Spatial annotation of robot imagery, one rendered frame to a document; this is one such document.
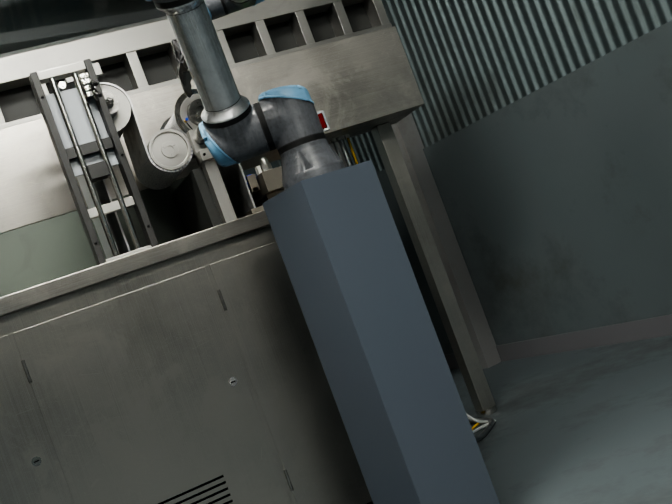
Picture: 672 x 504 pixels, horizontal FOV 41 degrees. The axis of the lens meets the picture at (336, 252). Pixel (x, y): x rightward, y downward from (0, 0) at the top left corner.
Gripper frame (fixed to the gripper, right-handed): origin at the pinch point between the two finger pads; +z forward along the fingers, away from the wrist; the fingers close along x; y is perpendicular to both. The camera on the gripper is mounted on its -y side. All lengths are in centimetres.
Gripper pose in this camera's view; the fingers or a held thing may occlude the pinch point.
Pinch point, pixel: (197, 92)
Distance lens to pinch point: 259.2
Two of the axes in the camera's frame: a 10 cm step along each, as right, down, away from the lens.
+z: -0.4, 7.2, 7.0
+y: -4.9, -6.2, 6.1
